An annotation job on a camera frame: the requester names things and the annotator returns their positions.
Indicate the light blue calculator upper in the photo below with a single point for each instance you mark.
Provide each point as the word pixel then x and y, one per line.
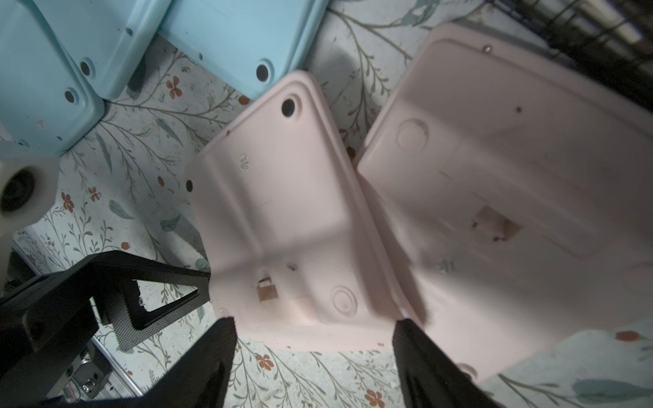
pixel 250 45

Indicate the light blue calculator lower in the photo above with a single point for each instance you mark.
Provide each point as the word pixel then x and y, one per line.
pixel 46 102

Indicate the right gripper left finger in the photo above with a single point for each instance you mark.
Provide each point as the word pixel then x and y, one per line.
pixel 199 379

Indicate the light blue calculator middle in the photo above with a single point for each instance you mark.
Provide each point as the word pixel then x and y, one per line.
pixel 106 39

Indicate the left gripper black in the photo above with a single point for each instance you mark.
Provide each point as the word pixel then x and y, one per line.
pixel 47 322

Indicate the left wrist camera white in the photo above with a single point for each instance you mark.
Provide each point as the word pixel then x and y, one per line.
pixel 29 180

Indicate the black wire desk organizer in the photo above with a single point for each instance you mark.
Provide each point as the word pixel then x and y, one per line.
pixel 610 41

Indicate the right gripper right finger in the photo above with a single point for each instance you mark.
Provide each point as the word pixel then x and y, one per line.
pixel 428 377

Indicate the light blue calculator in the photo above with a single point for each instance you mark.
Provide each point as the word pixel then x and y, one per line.
pixel 46 102
pixel 106 39
pixel 250 45

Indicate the pink calculator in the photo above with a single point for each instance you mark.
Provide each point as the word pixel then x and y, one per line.
pixel 295 256
pixel 514 197

